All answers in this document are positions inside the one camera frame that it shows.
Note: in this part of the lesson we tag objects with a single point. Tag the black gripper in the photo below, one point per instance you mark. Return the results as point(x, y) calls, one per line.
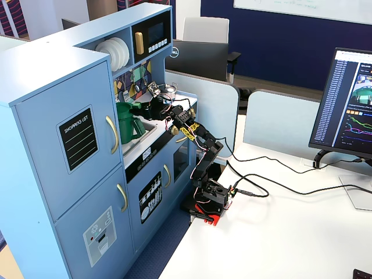
point(149, 113)

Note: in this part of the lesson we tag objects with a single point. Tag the black and red robot base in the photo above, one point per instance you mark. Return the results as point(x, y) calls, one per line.
point(215, 203)

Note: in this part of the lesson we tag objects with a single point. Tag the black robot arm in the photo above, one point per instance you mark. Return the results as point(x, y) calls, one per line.
point(209, 151)

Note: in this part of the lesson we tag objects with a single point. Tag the steel pot with lid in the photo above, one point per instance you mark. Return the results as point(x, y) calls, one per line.
point(171, 93)

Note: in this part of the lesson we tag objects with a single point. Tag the grey toy sink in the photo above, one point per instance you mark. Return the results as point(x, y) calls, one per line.
point(146, 128)

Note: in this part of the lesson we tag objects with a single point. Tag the metal ladle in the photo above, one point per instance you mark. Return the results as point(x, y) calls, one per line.
point(136, 88)

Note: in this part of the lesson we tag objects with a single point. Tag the metal slotted spatula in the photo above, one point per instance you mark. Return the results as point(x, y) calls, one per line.
point(126, 95)

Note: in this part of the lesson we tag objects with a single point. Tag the green plastic container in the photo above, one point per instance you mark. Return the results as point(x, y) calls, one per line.
point(125, 125)

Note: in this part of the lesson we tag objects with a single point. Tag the metal spoon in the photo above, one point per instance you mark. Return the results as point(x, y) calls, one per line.
point(143, 82)

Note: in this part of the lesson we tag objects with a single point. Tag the gold stove knob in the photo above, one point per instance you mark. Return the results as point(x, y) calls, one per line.
point(192, 112)
point(174, 130)

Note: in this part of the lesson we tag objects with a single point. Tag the digital clock display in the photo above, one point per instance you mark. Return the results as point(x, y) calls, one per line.
point(147, 153)

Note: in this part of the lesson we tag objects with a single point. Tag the white toy plate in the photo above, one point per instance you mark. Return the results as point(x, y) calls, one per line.
point(107, 56)
point(127, 50)
point(123, 58)

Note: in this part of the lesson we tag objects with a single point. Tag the black oven control panel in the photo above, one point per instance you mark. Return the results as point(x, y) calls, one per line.
point(133, 171)

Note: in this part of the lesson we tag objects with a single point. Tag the pale desk divider panel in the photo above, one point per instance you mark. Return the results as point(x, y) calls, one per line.
point(276, 122)
point(215, 101)

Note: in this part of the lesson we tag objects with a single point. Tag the black Dell monitor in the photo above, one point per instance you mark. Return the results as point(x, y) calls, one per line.
point(197, 58)

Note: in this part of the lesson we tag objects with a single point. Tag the black shopping list board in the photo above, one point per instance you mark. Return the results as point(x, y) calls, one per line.
point(78, 139)

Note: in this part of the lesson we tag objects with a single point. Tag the blue oven door with window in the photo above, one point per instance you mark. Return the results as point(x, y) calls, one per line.
point(181, 186)

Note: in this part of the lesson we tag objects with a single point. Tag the black dishware sticker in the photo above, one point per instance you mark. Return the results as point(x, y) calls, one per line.
point(149, 200)

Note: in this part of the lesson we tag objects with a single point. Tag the black microwave door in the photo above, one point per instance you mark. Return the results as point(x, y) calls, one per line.
point(154, 17)

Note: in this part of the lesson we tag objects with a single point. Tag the grey office chair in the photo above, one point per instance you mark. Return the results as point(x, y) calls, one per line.
point(203, 29)

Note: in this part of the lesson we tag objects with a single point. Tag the blue dishwasher door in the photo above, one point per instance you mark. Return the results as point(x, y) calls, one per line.
point(133, 209)

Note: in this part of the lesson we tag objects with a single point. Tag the large blue fridge door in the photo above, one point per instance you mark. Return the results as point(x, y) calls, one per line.
point(37, 130)

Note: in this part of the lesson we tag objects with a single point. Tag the blue toy kitchen unit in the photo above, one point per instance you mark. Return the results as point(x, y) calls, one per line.
point(43, 52)

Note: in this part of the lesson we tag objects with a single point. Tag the blue fridge door with dispenser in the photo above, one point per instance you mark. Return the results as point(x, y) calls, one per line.
point(75, 226)

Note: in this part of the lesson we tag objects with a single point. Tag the white whiteboard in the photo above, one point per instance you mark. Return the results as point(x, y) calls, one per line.
point(290, 5)

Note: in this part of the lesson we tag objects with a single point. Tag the computer monitor with lit screen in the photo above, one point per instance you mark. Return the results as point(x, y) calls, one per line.
point(334, 101)

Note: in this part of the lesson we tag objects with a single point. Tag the monitor stand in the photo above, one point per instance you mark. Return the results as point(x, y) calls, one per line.
point(357, 197)

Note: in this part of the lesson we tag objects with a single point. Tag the black keyboard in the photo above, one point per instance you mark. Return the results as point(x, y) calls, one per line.
point(364, 275)

